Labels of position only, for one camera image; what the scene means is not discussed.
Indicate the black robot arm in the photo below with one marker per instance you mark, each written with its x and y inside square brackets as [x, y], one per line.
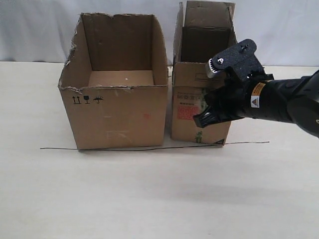
[293, 101]

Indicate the large open cardboard box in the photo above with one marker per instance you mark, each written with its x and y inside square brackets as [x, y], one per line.
[114, 83]

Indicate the white backdrop curtain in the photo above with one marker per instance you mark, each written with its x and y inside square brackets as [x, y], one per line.
[286, 31]

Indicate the narrow taped cardboard box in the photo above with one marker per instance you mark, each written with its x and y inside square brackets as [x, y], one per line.
[203, 29]

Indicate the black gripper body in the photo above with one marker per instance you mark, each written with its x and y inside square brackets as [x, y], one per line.
[238, 100]

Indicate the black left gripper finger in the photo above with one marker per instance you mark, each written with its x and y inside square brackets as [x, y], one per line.
[238, 62]

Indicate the thin black line marker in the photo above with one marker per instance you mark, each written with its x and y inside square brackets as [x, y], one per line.
[141, 149]

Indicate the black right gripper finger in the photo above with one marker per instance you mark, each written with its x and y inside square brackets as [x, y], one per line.
[207, 118]

